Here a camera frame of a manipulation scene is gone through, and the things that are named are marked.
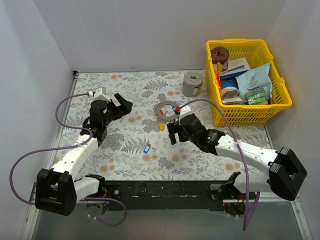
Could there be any large silver keyring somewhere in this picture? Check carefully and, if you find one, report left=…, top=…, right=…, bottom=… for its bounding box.
left=153, top=100, right=178, bottom=123

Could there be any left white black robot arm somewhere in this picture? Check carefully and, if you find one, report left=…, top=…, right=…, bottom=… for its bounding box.
left=35, top=88, right=133, bottom=216

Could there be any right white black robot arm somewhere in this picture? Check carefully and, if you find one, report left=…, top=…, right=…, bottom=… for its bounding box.
left=167, top=113, right=308, bottom=201

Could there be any floral table mat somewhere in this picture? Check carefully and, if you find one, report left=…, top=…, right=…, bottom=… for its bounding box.
left=60, top=71, right=264, bottom=181

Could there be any green snack packet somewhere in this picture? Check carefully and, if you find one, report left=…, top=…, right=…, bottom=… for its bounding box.
left=244, top=87, right=268, bottom=105

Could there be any white blue box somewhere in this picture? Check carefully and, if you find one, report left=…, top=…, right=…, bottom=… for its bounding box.
left=220, top=57, right=251, bottom=76

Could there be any brown lidded can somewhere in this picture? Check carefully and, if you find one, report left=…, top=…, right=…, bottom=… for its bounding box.
left=210, top=46, right=230, bottom=72

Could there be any blue cassava chips bag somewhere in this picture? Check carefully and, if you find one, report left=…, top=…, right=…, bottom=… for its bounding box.
left=235, top=62, right=272, bottom=99

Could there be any yellow plastic basket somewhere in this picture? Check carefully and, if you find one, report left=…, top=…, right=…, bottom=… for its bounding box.
left=205, top=38, right=292, bottom=127

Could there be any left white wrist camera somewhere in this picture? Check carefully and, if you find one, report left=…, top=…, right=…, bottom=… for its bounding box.
left=93, top=86, right=111, bottom=103

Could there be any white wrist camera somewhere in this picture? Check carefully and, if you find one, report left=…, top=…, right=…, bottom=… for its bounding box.
left=93, top=86, right=111, bottom=103
left=178, top=105, right=193, bottom=124

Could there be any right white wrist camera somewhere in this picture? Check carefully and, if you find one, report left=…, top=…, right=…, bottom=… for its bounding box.
left=178, top=105, right=193, bottom=124

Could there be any aluminium frame rail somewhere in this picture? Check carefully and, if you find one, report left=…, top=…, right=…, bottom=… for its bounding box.
left=19, top=182, right=81, bottom=240

